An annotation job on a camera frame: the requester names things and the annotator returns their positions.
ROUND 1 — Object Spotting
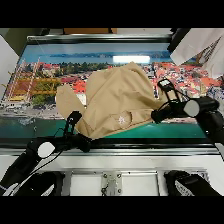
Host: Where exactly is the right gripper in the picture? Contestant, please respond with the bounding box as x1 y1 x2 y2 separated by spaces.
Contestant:
150 105 173 125

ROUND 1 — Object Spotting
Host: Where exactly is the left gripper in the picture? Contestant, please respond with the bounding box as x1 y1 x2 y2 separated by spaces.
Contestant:
71 132 94 154

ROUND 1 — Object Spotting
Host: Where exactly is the beige long-sleeved shirt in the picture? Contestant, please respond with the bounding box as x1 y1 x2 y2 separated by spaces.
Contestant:
54 61 178 141

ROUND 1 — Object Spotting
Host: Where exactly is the white garment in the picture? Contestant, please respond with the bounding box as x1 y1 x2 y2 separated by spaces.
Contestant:
169 28 224 78

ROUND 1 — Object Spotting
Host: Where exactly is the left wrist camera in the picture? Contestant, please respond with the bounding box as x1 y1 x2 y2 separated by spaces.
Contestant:
62 110 83 138

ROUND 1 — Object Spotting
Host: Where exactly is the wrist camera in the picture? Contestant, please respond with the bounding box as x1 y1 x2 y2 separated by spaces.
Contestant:
156 77 184 102
62 110 83 138

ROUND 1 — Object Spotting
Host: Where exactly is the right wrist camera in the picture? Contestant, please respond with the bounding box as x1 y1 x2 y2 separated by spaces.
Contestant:
156 77 184 102

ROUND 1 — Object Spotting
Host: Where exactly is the silver frame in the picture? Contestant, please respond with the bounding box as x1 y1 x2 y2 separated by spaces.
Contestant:
0 33 224 197

